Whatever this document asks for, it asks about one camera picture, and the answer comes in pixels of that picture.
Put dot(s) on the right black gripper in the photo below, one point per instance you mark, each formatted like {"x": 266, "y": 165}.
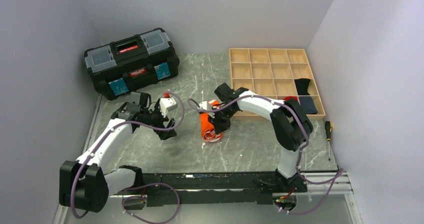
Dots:
{"x": 219, "y": 125}

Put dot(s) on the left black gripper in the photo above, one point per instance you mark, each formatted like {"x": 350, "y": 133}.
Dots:
{"x": 166, "y": 134}

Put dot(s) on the orange underwear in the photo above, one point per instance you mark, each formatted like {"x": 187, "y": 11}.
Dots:
{"x": 207, "y": 130}

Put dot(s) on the wooden compartment tray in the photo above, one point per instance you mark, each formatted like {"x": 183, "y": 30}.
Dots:
{"x": 271, "y": 72}

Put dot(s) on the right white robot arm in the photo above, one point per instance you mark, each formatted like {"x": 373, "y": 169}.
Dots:
{"x": 290, "y": 123}

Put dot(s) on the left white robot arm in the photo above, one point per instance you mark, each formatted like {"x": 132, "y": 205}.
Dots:
{"x": 83, "y": 184}

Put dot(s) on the red rolled underwear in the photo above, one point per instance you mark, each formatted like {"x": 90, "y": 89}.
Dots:
{"x": 291, "y": 98}

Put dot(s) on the dark blue rolled underwear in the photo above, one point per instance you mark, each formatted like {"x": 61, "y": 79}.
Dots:
{"x": 308, "y": 105}

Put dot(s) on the black rolled underwear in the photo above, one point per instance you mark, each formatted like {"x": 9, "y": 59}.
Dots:
{"x": 302, "y": 86}

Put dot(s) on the black plastic toolbox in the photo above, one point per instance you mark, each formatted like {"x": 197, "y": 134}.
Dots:
{"x": 129, "y": 64}

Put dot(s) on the yellow black screwdriver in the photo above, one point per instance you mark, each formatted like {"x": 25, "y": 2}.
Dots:
{"x": 328, "y": 131}

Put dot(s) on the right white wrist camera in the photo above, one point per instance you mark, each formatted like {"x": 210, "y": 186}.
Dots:
{"x": 206, "y": 106}

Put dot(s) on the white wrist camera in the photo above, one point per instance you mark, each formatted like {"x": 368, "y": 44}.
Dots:
{"x": 206, "y": 106}
{"x": 167, "y": 105}

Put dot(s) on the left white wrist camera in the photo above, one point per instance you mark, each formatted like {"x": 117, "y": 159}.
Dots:
{"x": 167, "y": 105}

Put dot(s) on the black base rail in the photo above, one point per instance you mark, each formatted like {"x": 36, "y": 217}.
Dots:
{"x": 215, "y": 188}

